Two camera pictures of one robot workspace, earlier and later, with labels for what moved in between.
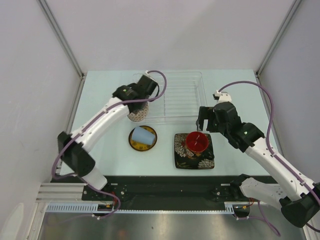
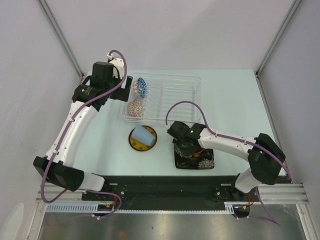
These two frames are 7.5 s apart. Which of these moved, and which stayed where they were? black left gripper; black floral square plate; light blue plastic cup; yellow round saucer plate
Moved: black left gripper
Stayed: yellow round saucer plate; light blue plastic cup; black floral square plate
